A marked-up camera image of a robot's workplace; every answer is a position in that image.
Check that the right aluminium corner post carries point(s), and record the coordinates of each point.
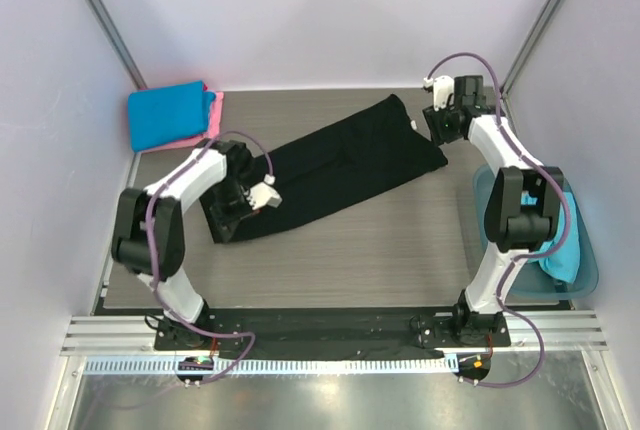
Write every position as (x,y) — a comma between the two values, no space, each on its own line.
(540,25)

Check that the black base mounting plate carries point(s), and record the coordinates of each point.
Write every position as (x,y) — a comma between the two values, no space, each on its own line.
(368,333)

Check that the aluminium frame rail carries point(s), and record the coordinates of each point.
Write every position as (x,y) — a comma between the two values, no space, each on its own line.
(129,335)

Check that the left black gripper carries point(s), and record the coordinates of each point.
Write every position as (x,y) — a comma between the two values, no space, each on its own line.
(228,223)

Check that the folded pink t shirt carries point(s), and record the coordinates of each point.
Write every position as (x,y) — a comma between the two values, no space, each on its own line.
(214,117)

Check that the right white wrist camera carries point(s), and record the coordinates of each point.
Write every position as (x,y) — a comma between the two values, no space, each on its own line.
(441,88)

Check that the left aluminium corner post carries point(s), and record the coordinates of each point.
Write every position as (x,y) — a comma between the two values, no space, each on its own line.
(118,44)

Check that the aluminium corner post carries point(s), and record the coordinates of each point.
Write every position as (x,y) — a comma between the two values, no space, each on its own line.
(118,44)
(540,25)

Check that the crumpled light blue t shirt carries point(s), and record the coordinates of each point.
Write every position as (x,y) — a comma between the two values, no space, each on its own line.
(564,264)

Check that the white slotted cable duct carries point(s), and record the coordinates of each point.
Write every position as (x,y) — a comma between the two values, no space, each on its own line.
(194,366)

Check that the translucent blue plastic bin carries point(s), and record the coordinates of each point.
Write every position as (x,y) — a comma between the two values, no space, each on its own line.
(534,284)

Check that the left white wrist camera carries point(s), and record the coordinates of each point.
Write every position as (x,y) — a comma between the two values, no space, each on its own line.
(263,194)

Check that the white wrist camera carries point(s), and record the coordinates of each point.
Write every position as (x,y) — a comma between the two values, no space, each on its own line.
(263,194)
(441,88)

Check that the folded blue t shirt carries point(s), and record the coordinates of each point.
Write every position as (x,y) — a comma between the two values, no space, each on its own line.
(163,115)

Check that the black t shirt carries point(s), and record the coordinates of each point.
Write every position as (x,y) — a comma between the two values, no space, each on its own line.
(340,165)

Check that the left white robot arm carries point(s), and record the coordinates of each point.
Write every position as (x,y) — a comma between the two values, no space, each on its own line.
(149,239)

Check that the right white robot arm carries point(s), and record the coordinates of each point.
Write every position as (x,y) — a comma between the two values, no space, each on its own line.
(522,213)

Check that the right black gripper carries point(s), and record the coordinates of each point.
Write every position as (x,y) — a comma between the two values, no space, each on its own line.
(439,123)

